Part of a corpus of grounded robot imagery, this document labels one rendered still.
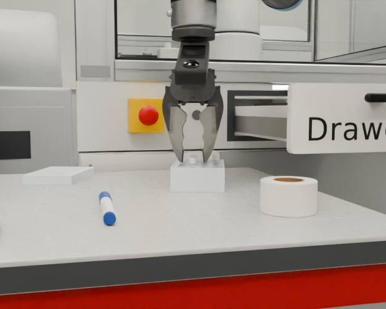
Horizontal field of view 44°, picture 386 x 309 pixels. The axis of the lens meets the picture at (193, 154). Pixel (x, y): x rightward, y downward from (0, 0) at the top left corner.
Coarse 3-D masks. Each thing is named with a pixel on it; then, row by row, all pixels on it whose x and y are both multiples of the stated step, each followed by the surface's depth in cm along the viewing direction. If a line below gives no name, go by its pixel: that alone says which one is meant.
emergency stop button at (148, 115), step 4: (144, 108) 95; (148, 108) 95; (152, 108) 95; (140, 112) 95; (144, 112) 95; (148, 112) 95; (152, 112) 95; (156, 112) 95; (140, 116) 95; (144, 116) 95; (148, 116) 95; (152, 116) 95; (156, 116) 95; (140, 120) 95; (144, 120) 95; (148, 120) 95; (152, 120) 95; (156, 120) 96; (148, 124) 95; (152, 124) 96
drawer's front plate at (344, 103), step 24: (288, 96) 75; (312, 96) 74; (336, 96) 75; (360, 96) 76; (288, 120) 75; (312, 120) 75; (336, 120) 76; (360, 120) 77; (384, 120) 78; (288, 144) 75; (312, 144) 75; (336, 144) 76; (360, 144) 77; (384, 144) 78
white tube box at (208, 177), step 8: (176, 160) 84; (184, 160) 86; (200, 160) 86; (208, 160) 86; (176, 168) 74; (184, 168) 74; (192, 168) 74; (200, 168) 74; (208, 168) 74; (216, 168) 74; (224, 168) 74; (176, 176) 74; (184, 176) 74; (192, 176) 74; (200, 176) 74; (208, 176) 74; (216, 176) 74; (224, 176) 74; (176, 184) 74; (184, 184) 74; (192, 184) 74; (200, 184) 74; (208, 184) 74; (216, 184) 74; (224, 184) 74; (208, 192) 74; (216, 192) 74
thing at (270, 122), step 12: (240, 108) 103; (252, 108) 96; (264, 108) 90; (276, 108) 84; (240, 120) 103; (252, 120) 95; (264, 120) 89; (276, 120) 84; (240, 132) 104; (252, 132) 96; (264, 132) 89; (276, 132) 84
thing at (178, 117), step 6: (174, 108) 77; (180, 108) 78; (174, 114) 77; (180, 114) 77; (186, 114) 78; (174, 120) 77; (180, 120) 77; (174, 126) 77; (180, 126) 77; (168, 132) 78; (174, 132) 78; (180, 132) 78; (174, 138) 78; (180, 138) 78; (174, 144) 78; (180, 144) 78; (174, 150) 79; (180, 150) 78; (180, 156) 78
